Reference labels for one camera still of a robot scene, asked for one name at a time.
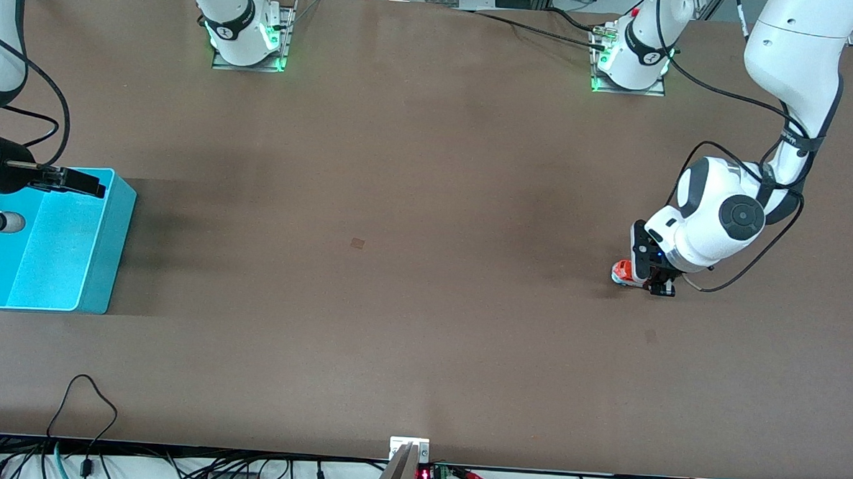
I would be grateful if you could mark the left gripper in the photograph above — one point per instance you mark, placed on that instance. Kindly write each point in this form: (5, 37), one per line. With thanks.
(663, 284)

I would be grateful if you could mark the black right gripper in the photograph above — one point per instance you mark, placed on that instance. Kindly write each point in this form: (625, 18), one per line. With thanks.
(13, 176)

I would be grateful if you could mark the orange toy bus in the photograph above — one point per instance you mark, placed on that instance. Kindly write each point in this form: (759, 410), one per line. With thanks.
(621, 271)

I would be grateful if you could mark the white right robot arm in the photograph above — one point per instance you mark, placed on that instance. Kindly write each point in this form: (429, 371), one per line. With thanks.
(227, 15)

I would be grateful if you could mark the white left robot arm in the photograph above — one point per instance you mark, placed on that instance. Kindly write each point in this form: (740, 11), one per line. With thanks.
(795, 40)

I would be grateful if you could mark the blue plastic box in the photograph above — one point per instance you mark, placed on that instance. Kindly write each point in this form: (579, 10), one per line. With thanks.
(101, 268)

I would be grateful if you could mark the red LED display module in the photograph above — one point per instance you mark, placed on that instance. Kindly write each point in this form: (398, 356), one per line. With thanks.
(425, 475)

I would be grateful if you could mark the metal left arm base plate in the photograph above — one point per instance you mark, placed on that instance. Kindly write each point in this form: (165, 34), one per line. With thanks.
(656, 92)

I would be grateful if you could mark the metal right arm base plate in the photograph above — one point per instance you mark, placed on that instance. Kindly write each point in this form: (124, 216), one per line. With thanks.
(288, 17)

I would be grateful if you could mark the white metal bracket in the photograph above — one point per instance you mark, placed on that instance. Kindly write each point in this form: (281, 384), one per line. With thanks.
(399, 443)

